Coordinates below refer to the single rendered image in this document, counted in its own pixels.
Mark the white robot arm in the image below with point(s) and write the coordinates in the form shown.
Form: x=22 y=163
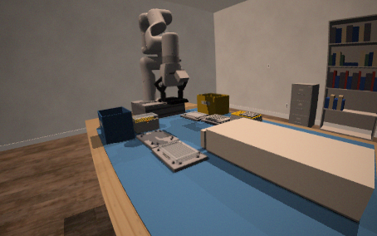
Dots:
x=168 y=51

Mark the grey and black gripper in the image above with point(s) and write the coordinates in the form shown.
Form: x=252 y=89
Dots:
x=168 y=79

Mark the blue mat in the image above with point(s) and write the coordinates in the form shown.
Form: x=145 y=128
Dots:
x=218 y=198

